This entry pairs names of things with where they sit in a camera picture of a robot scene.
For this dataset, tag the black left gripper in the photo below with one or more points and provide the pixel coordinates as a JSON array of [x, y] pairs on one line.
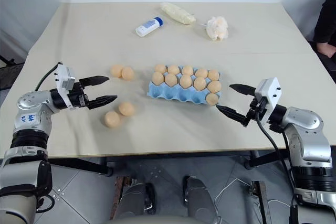
[[80, 100]]

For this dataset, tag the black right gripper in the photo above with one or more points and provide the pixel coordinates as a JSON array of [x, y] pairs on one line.
[[256, 110]]

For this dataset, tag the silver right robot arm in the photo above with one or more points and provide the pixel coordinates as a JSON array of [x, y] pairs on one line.
[[309, 134]]

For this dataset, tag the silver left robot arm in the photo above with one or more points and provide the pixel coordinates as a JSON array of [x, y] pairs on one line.
[[31, 119]]

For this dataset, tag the blue egg tray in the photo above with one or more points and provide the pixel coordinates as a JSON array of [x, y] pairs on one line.
[[170, 94]]

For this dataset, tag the tan egg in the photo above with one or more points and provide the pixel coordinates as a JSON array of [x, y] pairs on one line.
[[173, 69], [116, 70], [158, 78], [112, 119], [187, 70], [185, 81], [127, 73], [201, 73], [160, 68], [214, 86], [213, 74], [212, 99], [126, 108], [199, 83], [171, 79]]

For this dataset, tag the black table leg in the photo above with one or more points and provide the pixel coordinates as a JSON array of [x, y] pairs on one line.
[[84, 165], [267, 159]]

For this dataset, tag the white bottle with blue cap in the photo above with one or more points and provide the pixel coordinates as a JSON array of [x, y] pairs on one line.
[[148, 26]]

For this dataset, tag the black metal stand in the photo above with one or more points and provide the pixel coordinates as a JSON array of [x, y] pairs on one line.
[[10, 70]]

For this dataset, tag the rusty metal bar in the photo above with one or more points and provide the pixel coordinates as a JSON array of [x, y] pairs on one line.
[[262, 200], [119, 197]]

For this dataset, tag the clear bag of white filling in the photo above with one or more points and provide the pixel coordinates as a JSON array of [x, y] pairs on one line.
[[178, 12]]

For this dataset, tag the person in black clothes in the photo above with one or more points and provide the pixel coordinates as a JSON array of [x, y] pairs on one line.
[[326, 19]]

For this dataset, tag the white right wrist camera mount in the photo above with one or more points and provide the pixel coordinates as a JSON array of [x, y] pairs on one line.
[[269, 90]]

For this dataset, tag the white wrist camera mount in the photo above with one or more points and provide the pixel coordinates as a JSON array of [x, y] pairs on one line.
[[269, 90], [64, 75]]

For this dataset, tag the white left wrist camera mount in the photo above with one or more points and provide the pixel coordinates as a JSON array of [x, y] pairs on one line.
[[64, 75]]

